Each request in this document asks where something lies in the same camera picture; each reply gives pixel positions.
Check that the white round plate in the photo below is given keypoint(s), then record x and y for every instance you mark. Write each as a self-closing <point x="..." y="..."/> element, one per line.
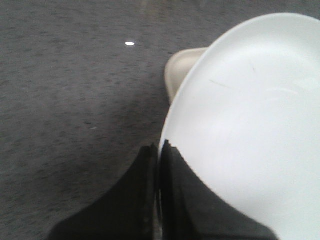
<point x="246" y="119"/>

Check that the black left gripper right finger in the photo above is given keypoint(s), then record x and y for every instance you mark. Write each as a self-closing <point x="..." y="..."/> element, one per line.
<point x="191" y="211"/>

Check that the cream rabbit tray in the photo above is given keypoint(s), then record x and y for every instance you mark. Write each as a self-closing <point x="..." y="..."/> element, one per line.
<point x="178" y="67"/>

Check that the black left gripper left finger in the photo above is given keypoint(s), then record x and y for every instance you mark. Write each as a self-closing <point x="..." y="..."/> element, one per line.
<point x="125" y="212"/>

